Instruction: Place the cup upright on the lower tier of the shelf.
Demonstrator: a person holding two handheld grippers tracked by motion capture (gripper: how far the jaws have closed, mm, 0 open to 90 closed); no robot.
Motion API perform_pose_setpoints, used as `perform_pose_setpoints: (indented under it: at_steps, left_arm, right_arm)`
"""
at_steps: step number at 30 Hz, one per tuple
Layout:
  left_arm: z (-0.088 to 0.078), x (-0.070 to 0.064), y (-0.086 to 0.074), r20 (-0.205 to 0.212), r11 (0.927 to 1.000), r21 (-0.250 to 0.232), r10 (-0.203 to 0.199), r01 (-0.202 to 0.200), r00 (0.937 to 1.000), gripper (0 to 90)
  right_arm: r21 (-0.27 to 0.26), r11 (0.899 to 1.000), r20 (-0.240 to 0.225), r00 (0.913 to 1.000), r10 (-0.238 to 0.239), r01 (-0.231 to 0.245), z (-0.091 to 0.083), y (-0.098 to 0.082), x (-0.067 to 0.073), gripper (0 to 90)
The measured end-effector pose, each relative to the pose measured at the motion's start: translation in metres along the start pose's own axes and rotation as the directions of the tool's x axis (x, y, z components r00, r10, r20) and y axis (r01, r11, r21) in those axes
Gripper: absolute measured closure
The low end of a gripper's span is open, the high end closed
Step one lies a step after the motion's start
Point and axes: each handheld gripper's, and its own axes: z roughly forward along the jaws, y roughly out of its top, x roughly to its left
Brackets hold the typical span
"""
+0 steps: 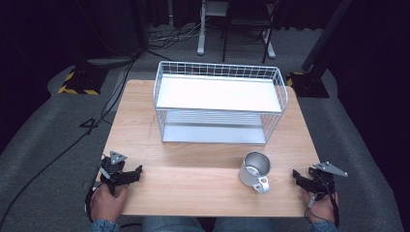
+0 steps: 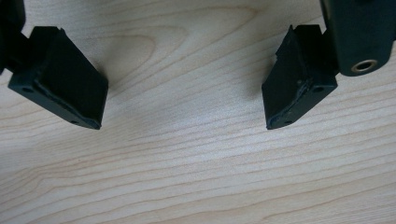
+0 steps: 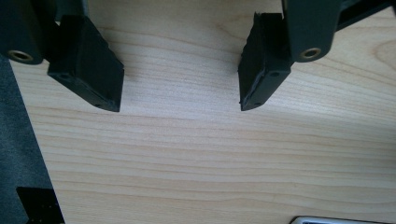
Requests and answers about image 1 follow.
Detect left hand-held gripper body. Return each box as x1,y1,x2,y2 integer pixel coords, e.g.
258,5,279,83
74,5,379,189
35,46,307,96
99,150,130,195

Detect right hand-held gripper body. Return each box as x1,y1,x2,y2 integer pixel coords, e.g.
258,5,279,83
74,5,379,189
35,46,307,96
307,160,349,201

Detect person's right hand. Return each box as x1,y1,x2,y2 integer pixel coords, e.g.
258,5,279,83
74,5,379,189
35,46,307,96
300,188,339,224

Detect person's left hand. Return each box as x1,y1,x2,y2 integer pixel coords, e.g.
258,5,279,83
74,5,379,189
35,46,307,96
89,183,129,223

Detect silver metal cup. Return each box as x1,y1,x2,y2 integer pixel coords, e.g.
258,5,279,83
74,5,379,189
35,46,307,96
238,151,272,194

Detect person's legs in jeans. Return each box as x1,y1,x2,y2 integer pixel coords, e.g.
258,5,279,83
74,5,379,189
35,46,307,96
141,216,276,232

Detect black base with striped tape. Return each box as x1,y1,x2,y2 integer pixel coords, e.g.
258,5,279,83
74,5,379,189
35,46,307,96
57,65,109,97

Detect black slanted stand with base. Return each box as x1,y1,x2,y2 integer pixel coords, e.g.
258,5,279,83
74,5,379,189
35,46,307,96
285,0,354,99

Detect white metal stand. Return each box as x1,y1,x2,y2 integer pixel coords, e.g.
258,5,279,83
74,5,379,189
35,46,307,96
196,0,278,60

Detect black folding chair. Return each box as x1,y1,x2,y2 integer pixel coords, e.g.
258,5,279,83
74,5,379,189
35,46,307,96
221,0,280,65

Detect right hand-held gripper cable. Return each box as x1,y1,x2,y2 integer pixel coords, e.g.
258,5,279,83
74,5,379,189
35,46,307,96
304,175,341,229

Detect hand-held gripper cable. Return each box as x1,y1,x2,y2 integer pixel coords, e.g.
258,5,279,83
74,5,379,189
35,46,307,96
84,182,107,224
304,175,341,229

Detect left hand-held gripper cable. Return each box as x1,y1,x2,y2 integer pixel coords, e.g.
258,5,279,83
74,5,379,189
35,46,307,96
84,182,107,224

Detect long black floor cable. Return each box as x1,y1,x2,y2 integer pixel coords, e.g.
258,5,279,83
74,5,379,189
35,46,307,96
0,54,140,212

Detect white wire shelf rack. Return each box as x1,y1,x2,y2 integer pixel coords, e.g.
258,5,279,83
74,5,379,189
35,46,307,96
152,60,289,145

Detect bundle of floor cables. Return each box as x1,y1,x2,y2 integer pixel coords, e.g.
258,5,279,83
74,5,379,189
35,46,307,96
146,18,211,51

